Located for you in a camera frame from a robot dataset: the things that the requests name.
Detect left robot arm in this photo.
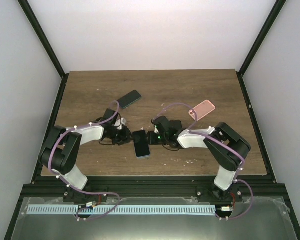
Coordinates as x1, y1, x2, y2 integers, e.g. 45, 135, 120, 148
38, 108, 132, 202

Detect purple cable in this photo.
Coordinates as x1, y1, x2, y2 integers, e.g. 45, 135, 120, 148
47, 100, 121, 222
153, 102, 255, 221

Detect blue-edged dark phone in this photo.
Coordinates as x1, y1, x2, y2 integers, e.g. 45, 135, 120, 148
132, 130, 150, 159
117, 90, 142, 109

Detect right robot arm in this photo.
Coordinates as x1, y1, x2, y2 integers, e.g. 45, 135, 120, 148
146, 116, 251, 202

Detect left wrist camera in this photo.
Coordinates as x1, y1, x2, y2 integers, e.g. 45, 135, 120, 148
114, 117, 127, 130

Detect pink phone case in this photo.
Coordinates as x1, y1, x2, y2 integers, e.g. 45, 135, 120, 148
188, 100, 216, 121

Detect right black frame post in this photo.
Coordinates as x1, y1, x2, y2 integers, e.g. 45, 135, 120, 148
238, 0, 287, 76

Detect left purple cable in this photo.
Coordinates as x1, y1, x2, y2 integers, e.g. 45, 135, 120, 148
47, 100, 121, 222

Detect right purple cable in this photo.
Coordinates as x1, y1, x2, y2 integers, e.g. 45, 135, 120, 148
153, 102, 255, 221

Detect left black frame post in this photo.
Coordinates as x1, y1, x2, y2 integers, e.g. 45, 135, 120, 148
17, 0, 66, 78

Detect black aluminium frame rail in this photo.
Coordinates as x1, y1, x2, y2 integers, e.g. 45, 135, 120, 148
20, 175, 288, 198

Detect white slotted cable duct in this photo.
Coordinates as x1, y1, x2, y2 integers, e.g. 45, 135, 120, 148
26, 204, 216, 216

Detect black frame post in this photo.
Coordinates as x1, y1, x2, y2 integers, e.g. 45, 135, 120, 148
17, 0, 66, 78
238, 0, 287, 76

